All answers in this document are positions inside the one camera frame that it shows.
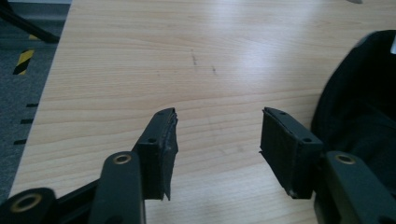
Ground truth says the black metal stand leg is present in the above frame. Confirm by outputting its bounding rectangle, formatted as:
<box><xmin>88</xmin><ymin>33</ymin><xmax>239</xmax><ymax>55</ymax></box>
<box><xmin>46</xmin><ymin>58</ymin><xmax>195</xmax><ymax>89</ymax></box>
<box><xmin>0</xmin><ymin>0</ymin><xmax>61</xmax><ymax>45</ymax></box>

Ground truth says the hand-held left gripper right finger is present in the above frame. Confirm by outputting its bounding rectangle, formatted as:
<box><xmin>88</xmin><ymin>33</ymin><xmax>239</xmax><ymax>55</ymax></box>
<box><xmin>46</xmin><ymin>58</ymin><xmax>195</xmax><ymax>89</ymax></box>
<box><xmin>259</xmin><ymin>106</ymin><xmax>325</xmax><ymax>200</ymax></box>

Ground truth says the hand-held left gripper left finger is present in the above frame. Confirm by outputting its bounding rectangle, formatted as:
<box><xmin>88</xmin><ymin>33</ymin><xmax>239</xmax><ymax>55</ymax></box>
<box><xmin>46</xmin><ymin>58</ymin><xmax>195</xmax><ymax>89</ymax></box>
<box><xmin>133</xmin><ymin>106</ymin><xmax>179</xmax><ymax>202</ymax></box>

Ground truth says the black cloth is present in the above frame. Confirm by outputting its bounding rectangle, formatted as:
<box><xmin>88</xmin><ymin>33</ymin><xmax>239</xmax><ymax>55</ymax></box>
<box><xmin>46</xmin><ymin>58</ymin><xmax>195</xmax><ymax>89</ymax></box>
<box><xmin>310</xmin><ymin>29</ymin><xmax>396</xmax><ymax>200</ymax></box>

